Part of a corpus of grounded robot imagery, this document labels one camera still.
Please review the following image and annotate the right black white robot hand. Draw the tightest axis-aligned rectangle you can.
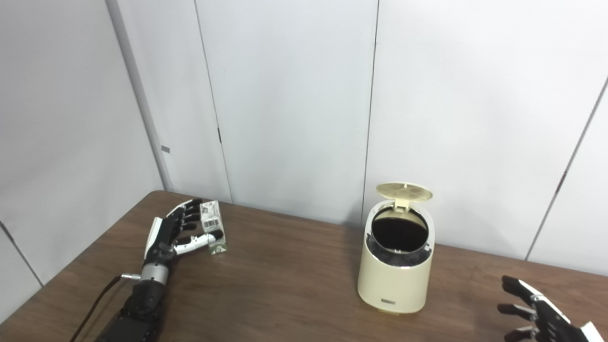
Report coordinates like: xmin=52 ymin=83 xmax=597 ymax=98
xmin=497 ymin=275 xmax=608 ymax=342

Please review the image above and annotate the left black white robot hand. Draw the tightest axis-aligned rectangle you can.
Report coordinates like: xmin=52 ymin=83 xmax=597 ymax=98
xmin=143 ymin=199 xmax=223 ymax=266

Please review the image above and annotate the cream-colored cylindrical bin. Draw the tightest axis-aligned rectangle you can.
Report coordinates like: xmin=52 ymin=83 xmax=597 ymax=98
xmin=357 ymin=182 xmax=434 ymax=315

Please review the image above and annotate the round cream bin lid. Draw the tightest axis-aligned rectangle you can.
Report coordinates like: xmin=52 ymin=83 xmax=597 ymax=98
xmin=376 ymin=182 xmax=433 ymax=212

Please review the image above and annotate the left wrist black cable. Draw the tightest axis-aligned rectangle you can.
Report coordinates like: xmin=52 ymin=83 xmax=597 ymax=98
xmin=70 ymin=273 xmax=142 ymax=342

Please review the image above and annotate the small white green milk carton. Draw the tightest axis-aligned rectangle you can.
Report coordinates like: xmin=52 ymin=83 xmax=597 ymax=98
xmin=199 ymin=200 xmax=228 ymax=255

